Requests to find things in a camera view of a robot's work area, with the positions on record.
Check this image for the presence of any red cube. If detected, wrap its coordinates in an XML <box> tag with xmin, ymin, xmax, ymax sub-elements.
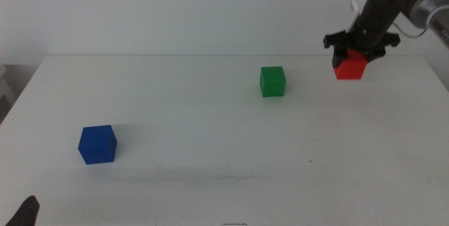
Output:
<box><xmin>333</xmin><ymin>49</ymin><xmax>368</xmax><ymax>80</ymax></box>

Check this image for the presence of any green cube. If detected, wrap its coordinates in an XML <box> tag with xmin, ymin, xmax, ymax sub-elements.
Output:
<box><xmin>259</xmin><ymin>66</ymin><xmax>287</xmax><ymax>98</ymax></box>

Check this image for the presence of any blue cube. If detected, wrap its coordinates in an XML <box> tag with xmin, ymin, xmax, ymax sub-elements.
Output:
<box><xmin>77</xmin><ymin>124</ymin><xmax>118</xmax><ymax>166</ymax></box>

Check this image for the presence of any white cable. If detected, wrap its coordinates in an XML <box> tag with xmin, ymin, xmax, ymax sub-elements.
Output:
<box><xmin>345</xmin><ymin>0</ymin><xmax>361</xmax><ymax>33</ymax></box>

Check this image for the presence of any thin dark cable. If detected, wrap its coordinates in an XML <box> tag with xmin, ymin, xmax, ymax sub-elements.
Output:
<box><xmin>392</xmin><ymin>22</ymin><xmax>427</xmax><ymax>39</ymax></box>

